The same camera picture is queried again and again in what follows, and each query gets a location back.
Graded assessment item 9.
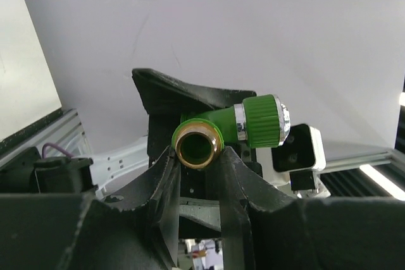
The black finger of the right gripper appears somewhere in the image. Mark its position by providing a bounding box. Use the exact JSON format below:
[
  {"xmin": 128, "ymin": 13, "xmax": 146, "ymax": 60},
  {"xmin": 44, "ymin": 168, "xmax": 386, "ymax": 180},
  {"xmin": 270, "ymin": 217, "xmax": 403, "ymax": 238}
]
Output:
[
  {"xmin": 147, "ymin": 115, "xmax": 251, "ymax": 232},
  {"xmin": 132, "ymin": 68, "xmax": 257, "ymax": 115}
]

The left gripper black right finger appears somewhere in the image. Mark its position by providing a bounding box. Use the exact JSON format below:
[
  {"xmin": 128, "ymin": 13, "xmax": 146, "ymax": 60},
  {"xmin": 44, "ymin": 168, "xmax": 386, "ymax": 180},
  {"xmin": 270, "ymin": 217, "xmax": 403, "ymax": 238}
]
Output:
[{"xmin": 215, "ymin": 147, "xmax": 404, "ymax": 269}]

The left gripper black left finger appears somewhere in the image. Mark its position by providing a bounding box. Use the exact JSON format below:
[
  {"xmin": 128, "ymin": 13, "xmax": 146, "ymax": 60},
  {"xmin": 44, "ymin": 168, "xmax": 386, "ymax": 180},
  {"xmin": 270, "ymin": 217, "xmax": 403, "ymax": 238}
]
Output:
[{"xmin": 1, "ymin": 156, "xmax": 178, "ymax": 269}]

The green water faucet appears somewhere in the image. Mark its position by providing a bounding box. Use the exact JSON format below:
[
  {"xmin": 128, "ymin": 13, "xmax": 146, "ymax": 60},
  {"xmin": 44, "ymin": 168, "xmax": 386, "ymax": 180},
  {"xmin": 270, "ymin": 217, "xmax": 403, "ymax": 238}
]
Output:
[{"xmin": 171, "ymin": 94, "xmax": 291, "ymax": 171}]

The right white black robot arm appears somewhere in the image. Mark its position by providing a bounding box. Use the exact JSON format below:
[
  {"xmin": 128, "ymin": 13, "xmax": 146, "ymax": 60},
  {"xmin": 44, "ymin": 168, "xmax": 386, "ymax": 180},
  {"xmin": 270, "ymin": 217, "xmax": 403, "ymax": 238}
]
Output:
[{"xmin": 1, "ymin": 68, "xmax": 256, "ymax": 238}]

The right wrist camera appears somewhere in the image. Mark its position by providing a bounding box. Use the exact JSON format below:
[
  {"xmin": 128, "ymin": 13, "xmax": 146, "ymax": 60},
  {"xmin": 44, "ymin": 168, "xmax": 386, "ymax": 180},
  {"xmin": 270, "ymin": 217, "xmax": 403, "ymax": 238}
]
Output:
[{"xmin": 271, "ymin": 124, "xmax": 327, "ymax": 198}]

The right aluminium frame post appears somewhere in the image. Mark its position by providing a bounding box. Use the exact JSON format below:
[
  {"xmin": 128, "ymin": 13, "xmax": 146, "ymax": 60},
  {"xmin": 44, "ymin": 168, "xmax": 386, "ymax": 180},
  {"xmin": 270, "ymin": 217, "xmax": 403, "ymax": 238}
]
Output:
[{"xmin": 1, "ymin": 109, "xmax": 91, "ymax": 167}]

